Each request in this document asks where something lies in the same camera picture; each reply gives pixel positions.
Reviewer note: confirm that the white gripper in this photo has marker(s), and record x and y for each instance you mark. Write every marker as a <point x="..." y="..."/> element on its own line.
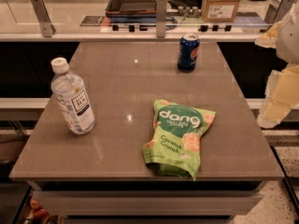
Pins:
<point x="290" y="38"/>

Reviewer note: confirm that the clear plastic tea bottle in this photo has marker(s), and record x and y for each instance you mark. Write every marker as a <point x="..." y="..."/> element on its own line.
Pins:
<point x="69" y="90"/>

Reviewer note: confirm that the cardboard box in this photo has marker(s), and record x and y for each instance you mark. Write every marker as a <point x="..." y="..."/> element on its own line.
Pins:
<point x="219" y="10"/>

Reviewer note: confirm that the blue Pepsi can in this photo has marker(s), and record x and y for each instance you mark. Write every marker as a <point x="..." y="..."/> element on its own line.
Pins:
<point x="188" y="51"/>

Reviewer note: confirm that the green Dang chips bag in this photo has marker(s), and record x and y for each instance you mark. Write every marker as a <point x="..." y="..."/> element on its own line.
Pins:
<point x="175" y="145"/>

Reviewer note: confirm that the grey open tray bin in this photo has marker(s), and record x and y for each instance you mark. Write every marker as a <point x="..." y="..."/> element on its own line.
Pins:
<point x="131" y="7"/>

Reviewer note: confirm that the grey table drawer unit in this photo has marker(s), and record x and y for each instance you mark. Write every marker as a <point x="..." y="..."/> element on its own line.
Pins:
<point x="147" y="203"/>

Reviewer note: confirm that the glass barrier panel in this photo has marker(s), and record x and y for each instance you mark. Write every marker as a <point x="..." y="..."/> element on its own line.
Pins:
<point x="76" y="20"/>

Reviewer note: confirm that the orange object under table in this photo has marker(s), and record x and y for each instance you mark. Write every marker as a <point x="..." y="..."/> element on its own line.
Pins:
<point x="34" y="213"/>

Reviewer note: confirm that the right metal glass bracket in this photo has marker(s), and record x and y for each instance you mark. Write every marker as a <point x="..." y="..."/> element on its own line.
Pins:
<point x="277" y="10"/>

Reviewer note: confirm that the metal glass bracket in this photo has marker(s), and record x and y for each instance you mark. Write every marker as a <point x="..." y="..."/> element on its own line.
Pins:
<point x="277" y="10"/>
<point x="161" y="18"/>
<point x="46" y="26"/>

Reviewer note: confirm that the middle metal glass bracket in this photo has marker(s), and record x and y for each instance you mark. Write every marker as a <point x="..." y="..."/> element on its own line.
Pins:
<point x="161" y="18"/>

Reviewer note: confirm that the left metal glass bracket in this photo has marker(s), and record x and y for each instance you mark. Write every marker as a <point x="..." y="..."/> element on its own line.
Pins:
<point x="46" y="26"/>

